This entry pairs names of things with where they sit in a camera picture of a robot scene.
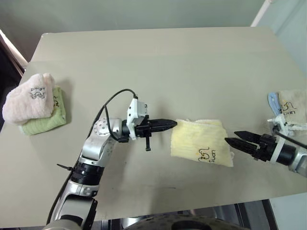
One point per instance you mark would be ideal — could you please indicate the dark brown wooden furniture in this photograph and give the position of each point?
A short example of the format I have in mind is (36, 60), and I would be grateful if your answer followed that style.
(8, 72)

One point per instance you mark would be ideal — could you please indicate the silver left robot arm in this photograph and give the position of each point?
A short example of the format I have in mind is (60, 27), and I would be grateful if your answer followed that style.
(96, 148)

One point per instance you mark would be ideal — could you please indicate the light blue folded towel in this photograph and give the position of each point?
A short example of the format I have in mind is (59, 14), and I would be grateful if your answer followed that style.
(273, 100)

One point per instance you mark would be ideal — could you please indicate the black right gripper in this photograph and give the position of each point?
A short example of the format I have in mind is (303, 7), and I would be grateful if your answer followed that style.
(266, 147)

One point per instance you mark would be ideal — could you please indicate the pinkish white folded towel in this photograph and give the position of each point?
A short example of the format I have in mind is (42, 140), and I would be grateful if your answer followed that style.
(24, 105)

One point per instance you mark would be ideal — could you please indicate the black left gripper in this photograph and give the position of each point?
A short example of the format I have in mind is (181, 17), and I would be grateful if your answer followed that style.
(145, 128)

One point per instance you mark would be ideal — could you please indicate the beige folded towel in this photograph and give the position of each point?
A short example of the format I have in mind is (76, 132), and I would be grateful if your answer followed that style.
(293, 100)

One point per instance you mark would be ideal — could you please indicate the green folded towel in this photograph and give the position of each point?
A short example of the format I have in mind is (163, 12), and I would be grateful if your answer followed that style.
(43, 124)

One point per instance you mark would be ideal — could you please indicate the white corner trim strip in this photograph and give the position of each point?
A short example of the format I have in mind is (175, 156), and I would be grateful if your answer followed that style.
(260, 13)

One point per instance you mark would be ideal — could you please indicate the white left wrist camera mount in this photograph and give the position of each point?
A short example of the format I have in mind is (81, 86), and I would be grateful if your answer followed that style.
(136, 107)

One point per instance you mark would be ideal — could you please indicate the dark round ribbed shape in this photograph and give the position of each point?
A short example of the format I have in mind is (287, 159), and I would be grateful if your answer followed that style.
(192, 224)

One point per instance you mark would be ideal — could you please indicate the silver rounded shape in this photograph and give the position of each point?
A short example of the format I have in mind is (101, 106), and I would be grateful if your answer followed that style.
(126, 220)

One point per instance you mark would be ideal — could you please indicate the yellow towel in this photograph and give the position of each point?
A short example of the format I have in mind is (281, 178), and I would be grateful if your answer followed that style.
(192, 141)

